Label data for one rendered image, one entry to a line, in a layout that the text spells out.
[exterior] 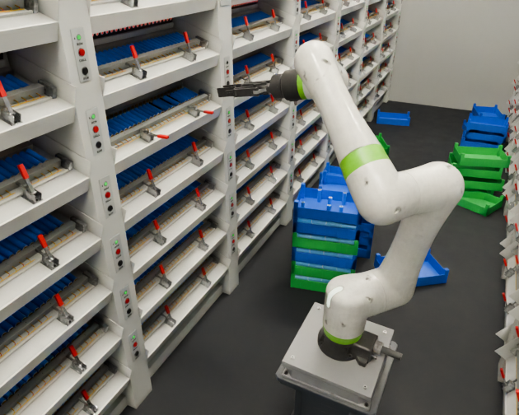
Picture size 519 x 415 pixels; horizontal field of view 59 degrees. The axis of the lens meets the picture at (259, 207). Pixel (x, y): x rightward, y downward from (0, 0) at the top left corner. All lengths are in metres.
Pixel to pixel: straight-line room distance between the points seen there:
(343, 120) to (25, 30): 0.73
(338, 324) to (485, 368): 0.88
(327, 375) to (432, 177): 0.67
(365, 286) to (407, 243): 0.19
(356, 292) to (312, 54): 0.66
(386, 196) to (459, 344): 1.23
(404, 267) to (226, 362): 0.91
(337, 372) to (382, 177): 0.66
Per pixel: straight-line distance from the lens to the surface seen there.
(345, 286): 1.37
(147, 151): 1.47
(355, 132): 1.14
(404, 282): 1.40
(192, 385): 1.90
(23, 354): 1.37
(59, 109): 1.20
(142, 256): 1.60
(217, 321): 2.13
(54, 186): 1.25
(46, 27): 1.17
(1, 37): 1.10
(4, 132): 1.11
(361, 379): 1.48
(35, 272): 1.29
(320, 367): 1.49
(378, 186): 1.07
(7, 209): 1.19
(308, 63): 1.25
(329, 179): 2.56
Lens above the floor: 1.46
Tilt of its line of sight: 29 degrees down
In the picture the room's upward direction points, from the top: straight up
